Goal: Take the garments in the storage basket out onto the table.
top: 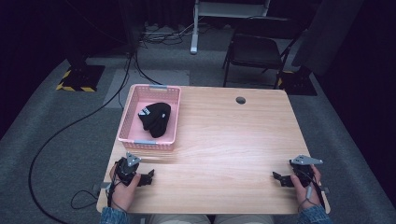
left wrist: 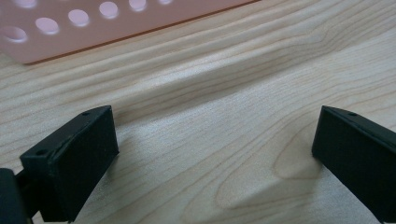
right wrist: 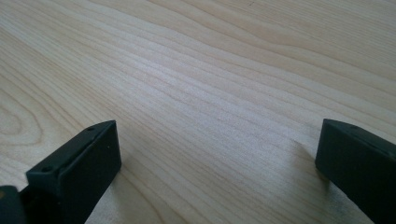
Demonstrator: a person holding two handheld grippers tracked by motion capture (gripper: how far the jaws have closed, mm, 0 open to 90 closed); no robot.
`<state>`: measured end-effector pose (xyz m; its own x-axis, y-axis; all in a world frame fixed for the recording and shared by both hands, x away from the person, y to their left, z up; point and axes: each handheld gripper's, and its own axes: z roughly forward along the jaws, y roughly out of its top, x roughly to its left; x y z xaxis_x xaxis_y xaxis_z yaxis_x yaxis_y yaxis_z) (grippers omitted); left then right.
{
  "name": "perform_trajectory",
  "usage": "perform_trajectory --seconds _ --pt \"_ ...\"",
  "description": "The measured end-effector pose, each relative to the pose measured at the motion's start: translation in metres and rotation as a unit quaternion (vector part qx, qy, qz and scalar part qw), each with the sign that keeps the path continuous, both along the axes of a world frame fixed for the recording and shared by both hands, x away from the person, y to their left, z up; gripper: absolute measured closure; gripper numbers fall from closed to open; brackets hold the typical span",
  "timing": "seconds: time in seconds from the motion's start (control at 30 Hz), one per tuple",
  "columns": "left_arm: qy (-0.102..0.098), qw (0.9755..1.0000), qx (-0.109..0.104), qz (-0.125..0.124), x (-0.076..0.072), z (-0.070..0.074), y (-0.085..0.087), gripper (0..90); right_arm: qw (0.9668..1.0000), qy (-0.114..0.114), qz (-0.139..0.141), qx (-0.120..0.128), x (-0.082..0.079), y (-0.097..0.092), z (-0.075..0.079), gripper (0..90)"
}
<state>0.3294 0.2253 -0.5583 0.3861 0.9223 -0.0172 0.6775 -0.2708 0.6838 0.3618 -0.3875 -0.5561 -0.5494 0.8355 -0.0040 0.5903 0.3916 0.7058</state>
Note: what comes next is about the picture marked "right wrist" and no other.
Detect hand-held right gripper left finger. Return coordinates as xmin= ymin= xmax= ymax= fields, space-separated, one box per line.
xmin=19 ymin=119 xmax=122 ymax=224

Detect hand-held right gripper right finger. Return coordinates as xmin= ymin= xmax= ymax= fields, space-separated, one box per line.
xmin=314 ymin=118 xmax=396 ymax=224

